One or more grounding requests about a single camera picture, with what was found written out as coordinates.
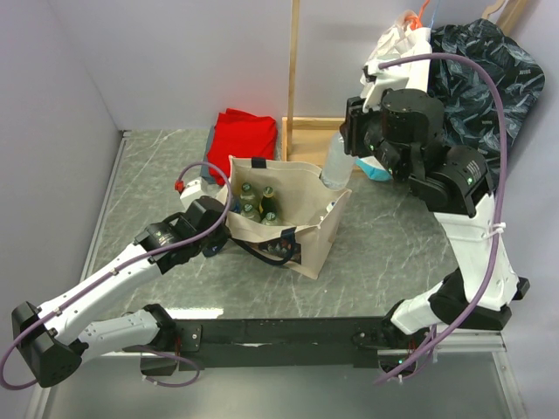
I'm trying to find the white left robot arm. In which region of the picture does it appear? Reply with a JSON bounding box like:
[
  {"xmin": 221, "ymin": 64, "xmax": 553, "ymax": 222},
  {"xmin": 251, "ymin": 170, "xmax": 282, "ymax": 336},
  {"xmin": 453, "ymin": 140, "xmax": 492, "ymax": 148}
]
[{"xmin": 10, "ymin": 196, "xmax": 231, "ymax": 388}]

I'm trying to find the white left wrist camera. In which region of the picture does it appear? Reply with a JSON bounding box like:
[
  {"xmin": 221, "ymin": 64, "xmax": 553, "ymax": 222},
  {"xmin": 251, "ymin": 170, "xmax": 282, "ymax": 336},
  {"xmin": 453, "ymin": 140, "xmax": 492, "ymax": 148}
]
[{"xmin": 175, "ymin": 177, "xmax": 208, "ymax": 210}]

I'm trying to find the dark leaf print shirt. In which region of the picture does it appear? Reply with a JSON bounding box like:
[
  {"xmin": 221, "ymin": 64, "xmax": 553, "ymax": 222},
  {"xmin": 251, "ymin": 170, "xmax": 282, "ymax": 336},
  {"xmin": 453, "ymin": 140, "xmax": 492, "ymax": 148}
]
[{"xmin": 428, "ymin": 18, "xmax": 545, "ymax": 185}]

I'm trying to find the grey folded cloth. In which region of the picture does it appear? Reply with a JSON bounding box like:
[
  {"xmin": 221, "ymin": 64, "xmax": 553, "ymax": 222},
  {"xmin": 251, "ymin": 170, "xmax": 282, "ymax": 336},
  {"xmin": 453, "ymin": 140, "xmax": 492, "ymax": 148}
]
[{"xmin": 199, "ymin": 125, "xmax": 217, "ymax": 179}]

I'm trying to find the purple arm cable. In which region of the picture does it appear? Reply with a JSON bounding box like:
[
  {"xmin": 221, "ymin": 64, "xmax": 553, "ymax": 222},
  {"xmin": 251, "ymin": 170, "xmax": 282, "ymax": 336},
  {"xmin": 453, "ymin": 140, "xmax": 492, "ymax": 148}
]
[
  {"xmin": 0, "ymin": 161, "xmax": 232, "ymax": 390},
  {"xmin": 374, "ymin": 54, "xmax": 512, "ymax": 386}
]

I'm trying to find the clear Pocari Sweat bottle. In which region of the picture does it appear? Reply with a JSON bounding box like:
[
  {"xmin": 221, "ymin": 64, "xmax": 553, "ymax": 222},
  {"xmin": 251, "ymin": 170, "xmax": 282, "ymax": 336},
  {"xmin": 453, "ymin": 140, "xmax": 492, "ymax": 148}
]
[{"xmin": 320, "ymin": 132, "xmax": 355, "ymax": 190}]

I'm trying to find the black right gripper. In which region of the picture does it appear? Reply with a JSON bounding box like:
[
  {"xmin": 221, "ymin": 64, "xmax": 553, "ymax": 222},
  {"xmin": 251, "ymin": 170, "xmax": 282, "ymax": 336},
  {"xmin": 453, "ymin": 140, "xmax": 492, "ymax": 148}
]
[{"xmin": 340, "ymin": 93, "xmax": 409, "ymax": 184}]

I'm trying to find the dark green Perrier bottle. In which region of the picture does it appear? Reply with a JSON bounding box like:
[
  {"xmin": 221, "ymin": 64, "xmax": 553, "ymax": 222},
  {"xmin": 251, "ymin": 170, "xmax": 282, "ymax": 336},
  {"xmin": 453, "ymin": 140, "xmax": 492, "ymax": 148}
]
[{"xmin": 259, "ymin": 186, "xmax": 277, "ymax": 216}]

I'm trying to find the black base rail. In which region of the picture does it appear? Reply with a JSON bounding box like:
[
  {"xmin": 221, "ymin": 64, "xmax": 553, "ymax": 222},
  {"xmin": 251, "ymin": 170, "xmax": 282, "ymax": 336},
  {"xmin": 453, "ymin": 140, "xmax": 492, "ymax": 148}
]
[{"xmin": 139, "ymin": 317, "xmax": 438, "ymax": 377}]

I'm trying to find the beige canvas tote bag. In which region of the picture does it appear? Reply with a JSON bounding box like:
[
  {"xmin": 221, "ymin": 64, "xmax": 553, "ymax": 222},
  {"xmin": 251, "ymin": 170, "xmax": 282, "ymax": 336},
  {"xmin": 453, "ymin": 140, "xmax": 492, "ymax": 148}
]
[{"xmin": 226, "ymin": 156, "xmax": 351, "ymax": 279}]

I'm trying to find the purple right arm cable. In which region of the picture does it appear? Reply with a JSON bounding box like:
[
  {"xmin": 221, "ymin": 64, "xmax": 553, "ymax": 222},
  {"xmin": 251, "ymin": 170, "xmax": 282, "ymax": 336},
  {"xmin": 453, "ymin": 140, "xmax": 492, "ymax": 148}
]
[{"xmin": 374, "ymin": 54, "xmax": 512, "ymax": 386}]

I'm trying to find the blue label Pocari bottle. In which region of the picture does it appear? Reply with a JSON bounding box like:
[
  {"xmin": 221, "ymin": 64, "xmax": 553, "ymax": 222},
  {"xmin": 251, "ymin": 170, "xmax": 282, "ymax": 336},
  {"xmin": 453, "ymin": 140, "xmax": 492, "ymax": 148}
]
[{"xmin": 231, "ymin": 197, "xmax": 242, "ymax": 214}]

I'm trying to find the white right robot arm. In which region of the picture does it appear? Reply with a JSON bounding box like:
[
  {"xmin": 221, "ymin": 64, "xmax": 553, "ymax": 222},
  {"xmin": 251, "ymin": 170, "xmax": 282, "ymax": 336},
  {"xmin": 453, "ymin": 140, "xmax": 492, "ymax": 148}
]
[{"xmin": 340, "ymin": 89, "xmax": 529, "ymax": 348}]

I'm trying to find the wooden clothes rack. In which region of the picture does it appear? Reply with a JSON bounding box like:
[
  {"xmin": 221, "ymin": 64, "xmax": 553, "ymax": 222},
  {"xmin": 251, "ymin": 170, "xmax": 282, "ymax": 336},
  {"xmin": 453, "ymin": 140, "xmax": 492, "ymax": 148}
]
[{"xmin": 281, "ymin": 0, "xmax": 431, "ymax": 180}]

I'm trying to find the white hanging shirt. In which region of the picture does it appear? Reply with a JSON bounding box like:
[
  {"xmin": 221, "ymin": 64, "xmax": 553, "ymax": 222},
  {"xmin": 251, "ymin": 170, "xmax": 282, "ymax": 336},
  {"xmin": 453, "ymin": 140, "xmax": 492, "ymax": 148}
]
[{"xmin": 364, "ymin": 10, "xmax": 432, "ymax": 93}]

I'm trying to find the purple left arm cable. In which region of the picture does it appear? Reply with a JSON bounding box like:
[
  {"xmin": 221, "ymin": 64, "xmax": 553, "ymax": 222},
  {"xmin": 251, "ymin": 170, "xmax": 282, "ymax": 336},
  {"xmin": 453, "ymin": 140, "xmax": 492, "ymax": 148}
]
[{"xmin": 0, "ymin": 161, "xmax": 232, "ymax": 390}]

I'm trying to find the clear glass bottle green cap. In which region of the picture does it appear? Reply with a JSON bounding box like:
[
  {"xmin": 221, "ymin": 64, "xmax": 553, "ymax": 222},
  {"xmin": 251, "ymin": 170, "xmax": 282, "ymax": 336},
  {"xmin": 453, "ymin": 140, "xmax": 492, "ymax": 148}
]
[{"xmin": 239, "ymin": 182, "xmax": 259, "ymax": 203}]

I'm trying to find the teal cloth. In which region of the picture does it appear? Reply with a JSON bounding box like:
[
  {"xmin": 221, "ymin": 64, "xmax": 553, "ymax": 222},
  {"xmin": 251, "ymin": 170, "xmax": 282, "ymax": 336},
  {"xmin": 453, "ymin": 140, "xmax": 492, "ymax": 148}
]
[{"xmin": 355, "ymin": 156, "xmax": 392, "ymax": 182}]

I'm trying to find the orange clothes hanger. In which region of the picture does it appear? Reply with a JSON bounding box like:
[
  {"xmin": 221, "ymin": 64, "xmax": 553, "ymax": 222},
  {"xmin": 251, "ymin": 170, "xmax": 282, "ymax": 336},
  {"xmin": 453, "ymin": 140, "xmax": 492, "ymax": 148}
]
[{"xmin": 404, "ymin": 0, "xmax": 431, "ymax": 31}]

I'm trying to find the red folded cloth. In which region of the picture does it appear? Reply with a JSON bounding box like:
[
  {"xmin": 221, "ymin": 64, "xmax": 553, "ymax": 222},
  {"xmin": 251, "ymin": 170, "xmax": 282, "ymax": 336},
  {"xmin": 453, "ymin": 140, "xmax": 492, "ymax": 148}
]
[{"xmin": 207, "ymin": 108, "xmax": 278, "ymax": 175}]

